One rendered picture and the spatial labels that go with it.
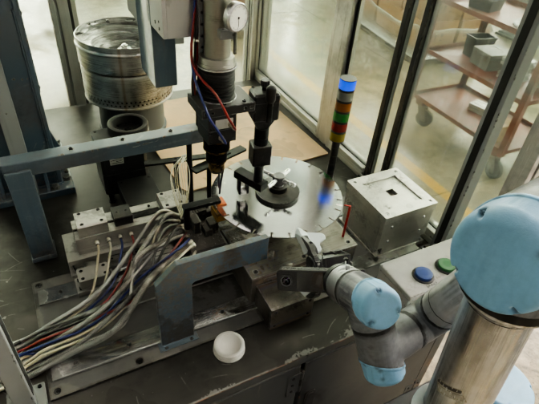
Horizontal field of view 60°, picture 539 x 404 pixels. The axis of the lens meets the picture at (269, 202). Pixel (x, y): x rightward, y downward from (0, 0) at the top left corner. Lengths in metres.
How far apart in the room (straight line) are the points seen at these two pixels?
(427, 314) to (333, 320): 0.34
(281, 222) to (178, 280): 0.29
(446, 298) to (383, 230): 0.47
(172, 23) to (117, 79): 0.70
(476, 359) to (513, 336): 0.06
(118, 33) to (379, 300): 1.34
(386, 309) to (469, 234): 0.29
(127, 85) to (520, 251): 1.31
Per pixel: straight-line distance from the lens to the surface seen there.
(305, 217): 1.12
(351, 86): 1.30
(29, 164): 1.18
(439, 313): 0.87
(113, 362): 1.10
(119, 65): 1.57
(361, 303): 0.79
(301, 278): 0.95
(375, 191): 1.33
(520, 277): 0.53
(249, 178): 1.09
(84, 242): 1.23
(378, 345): 0.84
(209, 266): 0.96
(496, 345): 0.64
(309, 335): 1.14
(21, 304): 1.27
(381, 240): 1.30
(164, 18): 0.91
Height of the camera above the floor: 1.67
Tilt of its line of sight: 39 degrees down
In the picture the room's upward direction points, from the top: 6 degrees clockwise
